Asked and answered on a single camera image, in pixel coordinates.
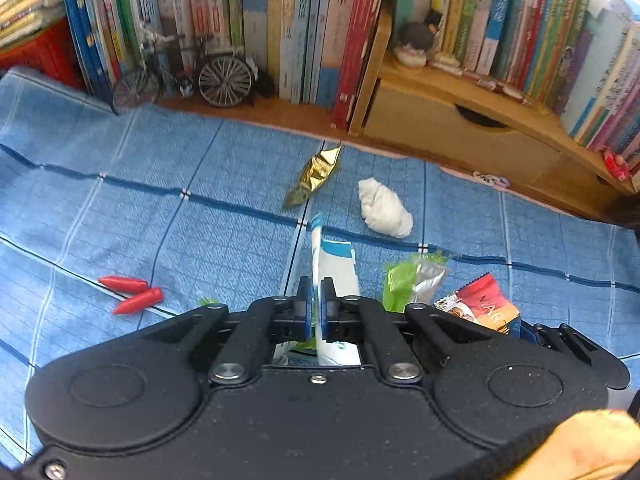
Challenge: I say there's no row of tall upright books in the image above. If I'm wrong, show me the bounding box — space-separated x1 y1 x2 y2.
57 0 391 121

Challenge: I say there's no row of colourful upright books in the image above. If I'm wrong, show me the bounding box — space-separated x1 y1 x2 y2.
390 0 596 108

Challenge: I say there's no red snack wrapper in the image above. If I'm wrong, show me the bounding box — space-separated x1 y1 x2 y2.
432 272 523 336

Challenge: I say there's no white blue packet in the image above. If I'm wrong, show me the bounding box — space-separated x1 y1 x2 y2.
307 212 363 366

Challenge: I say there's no blue checked cloth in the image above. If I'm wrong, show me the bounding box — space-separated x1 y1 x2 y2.
0 65 640 463

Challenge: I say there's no small pink patterned wrapper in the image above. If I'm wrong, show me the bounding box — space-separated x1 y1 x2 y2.
472 171 511 190

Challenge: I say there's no small dark-haired figurine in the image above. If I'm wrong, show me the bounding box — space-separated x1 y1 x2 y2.
392 7 446 68

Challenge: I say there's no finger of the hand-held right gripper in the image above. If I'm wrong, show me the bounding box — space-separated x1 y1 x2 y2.
520 319 560 348
557 322 632 391

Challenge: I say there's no pink white candy strip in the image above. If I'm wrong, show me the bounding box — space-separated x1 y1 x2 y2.
432 52 533 106

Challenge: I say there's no white tissue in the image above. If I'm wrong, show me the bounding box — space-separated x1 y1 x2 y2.
357 177 414 238

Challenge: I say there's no person's left hand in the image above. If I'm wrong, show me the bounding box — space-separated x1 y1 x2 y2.
542 409 640 480

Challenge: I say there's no gold wrapper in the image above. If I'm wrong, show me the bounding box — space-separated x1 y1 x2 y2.
282 145 343 210

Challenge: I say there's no red plastic crate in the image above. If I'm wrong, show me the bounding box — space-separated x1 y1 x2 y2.
0 17 88 91

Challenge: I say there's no miniature bicycle model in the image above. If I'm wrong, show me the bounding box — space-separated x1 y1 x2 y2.
112 25 261 111

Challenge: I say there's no row of pale blue books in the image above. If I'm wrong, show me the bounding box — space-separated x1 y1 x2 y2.
560 0 640 176

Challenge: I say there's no stack of flat books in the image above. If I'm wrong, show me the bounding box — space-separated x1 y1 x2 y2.
0 0 63 51

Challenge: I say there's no silver green wrapper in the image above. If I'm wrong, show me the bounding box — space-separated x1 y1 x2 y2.
382 252 451 313

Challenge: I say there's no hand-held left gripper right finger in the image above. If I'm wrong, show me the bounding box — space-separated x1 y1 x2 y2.
320 276 493 386

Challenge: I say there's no red chili pepper pair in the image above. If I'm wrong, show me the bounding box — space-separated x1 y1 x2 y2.
112 287 164 316

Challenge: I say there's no wooden drawer shelf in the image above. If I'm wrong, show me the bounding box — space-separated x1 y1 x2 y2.
347 7 640 221

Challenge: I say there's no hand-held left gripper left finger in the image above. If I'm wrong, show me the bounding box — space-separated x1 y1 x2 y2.
132 276 313 386

